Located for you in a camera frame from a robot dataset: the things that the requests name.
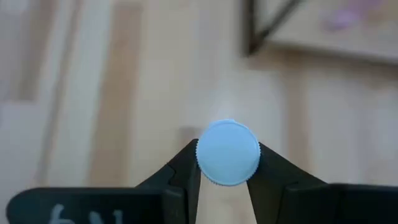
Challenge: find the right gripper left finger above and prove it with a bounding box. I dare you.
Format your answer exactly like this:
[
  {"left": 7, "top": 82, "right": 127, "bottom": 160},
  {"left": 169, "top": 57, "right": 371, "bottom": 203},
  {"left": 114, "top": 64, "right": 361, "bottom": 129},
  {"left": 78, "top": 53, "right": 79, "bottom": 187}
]
[{"left": 136, "top": 138, "right": 203, "bottom": 224}]

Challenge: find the pink pill bottle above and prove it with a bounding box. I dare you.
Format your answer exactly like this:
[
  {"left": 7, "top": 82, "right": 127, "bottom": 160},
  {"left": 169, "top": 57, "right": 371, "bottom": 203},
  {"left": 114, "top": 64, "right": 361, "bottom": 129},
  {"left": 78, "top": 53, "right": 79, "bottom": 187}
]
[{"left": 322, "top": 6, "right": 366, "bottom": 32}]

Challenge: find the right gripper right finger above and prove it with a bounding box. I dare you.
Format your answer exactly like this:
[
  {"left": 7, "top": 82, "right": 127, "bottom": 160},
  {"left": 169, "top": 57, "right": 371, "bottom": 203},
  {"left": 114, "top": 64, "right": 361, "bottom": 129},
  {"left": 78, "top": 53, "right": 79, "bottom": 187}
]
[{"left": 246, "top": 142, "right": 327, "bottom": 224}]

